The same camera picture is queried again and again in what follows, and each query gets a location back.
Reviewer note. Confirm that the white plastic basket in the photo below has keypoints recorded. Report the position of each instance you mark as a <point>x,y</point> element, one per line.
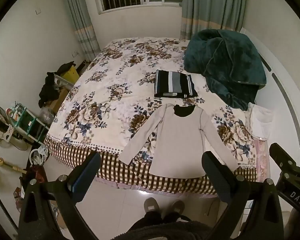
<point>38,156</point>

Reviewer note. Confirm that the person's grey slipper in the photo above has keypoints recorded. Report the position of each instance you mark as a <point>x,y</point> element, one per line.
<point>151,205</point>
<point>178,208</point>

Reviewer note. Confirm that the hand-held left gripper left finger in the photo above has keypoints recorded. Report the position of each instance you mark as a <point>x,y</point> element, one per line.
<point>81,180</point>

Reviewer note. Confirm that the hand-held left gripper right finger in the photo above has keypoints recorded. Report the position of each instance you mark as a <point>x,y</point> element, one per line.
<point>221,180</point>

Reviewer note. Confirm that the yellow box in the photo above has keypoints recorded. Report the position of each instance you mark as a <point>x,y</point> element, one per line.
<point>70,73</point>

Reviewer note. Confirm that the white cloth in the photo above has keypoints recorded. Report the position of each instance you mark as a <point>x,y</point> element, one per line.
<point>260,121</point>

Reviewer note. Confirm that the white bed headboard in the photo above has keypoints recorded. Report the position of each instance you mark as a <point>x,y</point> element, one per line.
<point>290,85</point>

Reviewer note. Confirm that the person's left grey slipper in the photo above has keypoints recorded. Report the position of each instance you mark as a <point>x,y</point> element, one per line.
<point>151,205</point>

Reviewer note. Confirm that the grey-green curtain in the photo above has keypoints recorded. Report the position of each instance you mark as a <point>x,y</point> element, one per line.
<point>210,5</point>
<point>81,20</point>

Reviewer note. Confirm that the clear plastic bag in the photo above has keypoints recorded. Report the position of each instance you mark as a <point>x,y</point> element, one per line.
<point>45,116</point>

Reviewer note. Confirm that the straw broom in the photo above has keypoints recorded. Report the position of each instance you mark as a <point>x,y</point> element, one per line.
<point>3,163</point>

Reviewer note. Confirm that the wall socket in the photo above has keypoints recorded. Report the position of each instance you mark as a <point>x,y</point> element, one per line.
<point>76,54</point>

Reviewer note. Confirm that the bed with floral sheet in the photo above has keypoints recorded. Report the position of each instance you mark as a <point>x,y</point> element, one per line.
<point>110,100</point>

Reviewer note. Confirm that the black clothes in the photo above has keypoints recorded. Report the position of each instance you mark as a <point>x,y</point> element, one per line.
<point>48,90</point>

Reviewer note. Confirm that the cardboard box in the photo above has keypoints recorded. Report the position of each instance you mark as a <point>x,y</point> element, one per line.
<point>58,100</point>

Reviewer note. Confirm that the person's dark fleece clothing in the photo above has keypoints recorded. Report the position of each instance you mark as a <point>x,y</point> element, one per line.
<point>162,227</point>

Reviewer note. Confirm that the standing fan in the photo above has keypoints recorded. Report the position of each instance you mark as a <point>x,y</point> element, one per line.
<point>1,128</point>

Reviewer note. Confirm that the dark green plush blanket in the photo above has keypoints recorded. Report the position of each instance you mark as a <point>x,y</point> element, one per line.
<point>225,65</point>

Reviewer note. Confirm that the person's right grey slipper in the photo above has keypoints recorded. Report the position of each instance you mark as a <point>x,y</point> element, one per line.
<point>178,208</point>

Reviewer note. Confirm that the folded striped sweater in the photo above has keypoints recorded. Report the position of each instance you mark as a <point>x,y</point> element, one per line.
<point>173,83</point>

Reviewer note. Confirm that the beige long-sleeve shirt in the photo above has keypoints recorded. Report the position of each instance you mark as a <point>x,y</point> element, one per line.
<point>181,140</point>

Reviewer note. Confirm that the green storage rack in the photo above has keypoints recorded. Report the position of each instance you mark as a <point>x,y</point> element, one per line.
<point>30,125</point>

